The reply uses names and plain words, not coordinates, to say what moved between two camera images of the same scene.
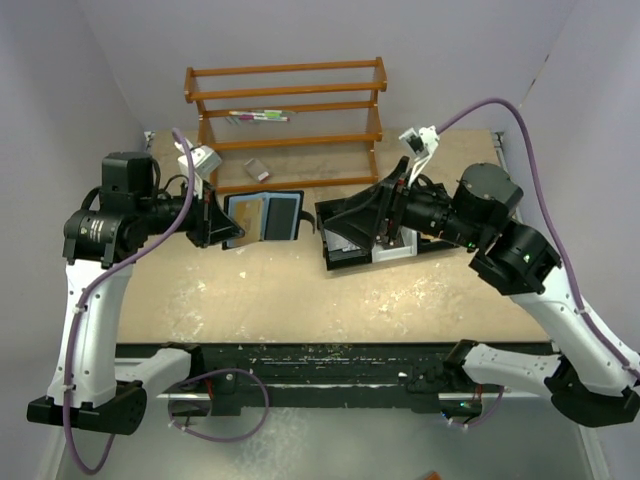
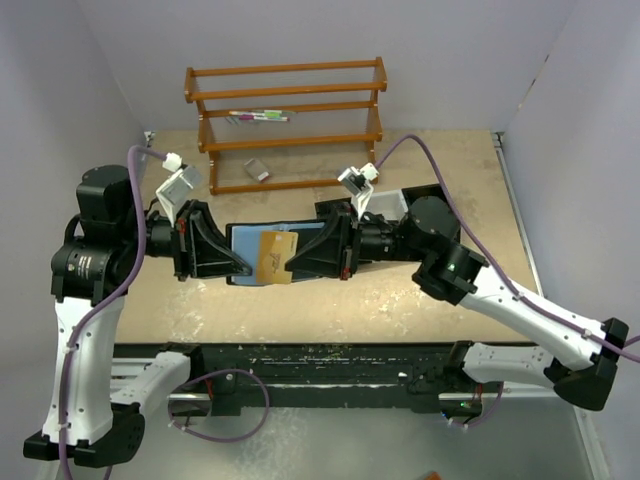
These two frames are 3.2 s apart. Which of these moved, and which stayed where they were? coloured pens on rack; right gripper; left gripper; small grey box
Moved: right gripper; left gripper
Stayed: small grey box; coloured pens on rack
